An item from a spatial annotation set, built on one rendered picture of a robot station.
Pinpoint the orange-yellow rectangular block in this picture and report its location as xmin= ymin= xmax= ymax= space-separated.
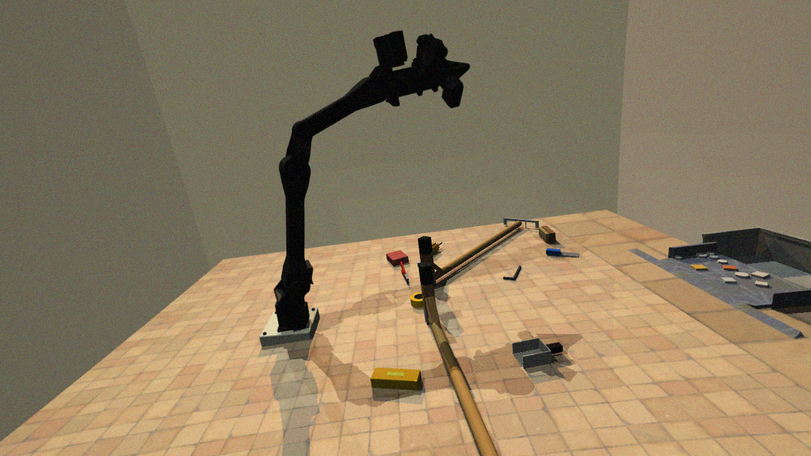
xmin=371 ymin=368 xmax=421 ymax=390

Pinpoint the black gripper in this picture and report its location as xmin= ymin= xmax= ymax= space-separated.
xmin=410 ymin=58 xmax=470 ymax=108

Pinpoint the yellow ring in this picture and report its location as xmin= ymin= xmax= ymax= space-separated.
xmin=410 ymin=292 xmax=423 ymax=308

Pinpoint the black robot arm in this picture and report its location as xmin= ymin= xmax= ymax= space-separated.
xmin=273 ymin=31 xmax=448 ymax=333

